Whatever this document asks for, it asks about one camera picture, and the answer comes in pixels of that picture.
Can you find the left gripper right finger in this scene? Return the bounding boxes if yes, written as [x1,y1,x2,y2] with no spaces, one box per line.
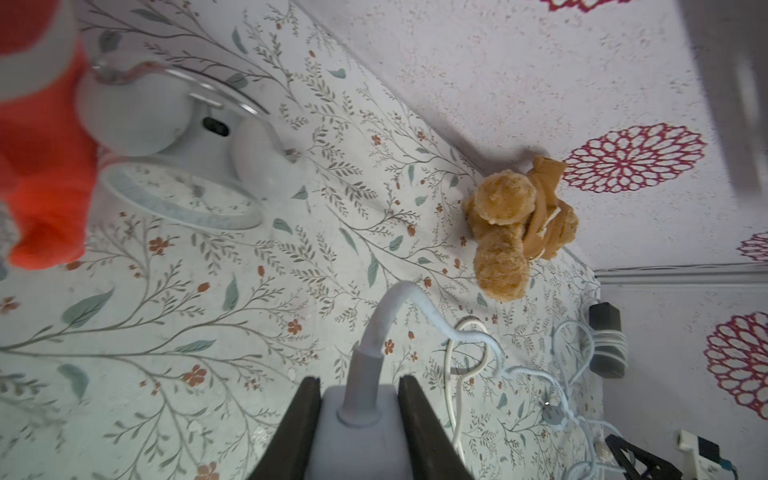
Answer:
[398,375,473,480]

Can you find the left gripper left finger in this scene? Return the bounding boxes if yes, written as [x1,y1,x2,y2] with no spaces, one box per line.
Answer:
[248,377,322,480]

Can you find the white round alarm clock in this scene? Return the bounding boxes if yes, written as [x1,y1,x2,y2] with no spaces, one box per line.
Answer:
[76,53,306,231]

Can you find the black power strip white cord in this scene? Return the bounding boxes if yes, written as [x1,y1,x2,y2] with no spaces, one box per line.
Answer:
[580,299,630,380]

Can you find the orange fox plush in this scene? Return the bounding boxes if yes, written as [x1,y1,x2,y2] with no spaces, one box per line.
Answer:
[1,1,97,270]

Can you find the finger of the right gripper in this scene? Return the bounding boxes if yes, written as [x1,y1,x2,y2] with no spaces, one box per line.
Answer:
[605,434,682,480]

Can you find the blue power strip with cord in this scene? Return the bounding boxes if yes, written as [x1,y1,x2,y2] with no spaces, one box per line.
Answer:
[304,281,594,479]

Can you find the brown teddy bear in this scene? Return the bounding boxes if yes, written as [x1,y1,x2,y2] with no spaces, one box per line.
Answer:
[462,156,579,302]

